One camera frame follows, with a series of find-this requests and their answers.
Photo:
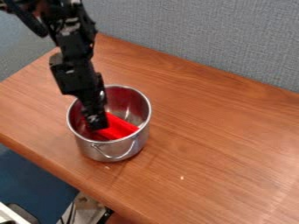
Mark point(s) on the white object at corner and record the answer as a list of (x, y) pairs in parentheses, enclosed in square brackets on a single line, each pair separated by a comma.
[(9, 217)]

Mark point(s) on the stainless steel pot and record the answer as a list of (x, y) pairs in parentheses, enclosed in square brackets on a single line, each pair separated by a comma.
[(128, 105)]

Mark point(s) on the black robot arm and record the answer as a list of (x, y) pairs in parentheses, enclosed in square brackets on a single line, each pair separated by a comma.
[(62, 20)]

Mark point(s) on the red rectangular block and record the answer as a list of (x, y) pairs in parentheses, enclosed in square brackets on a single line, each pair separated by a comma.
[(118, 128)]

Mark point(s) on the metal table leg bracket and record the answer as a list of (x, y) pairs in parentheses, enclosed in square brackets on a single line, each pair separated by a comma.
[(84, 211)]

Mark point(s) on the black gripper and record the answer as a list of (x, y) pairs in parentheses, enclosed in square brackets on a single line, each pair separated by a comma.
[(80, 81)]

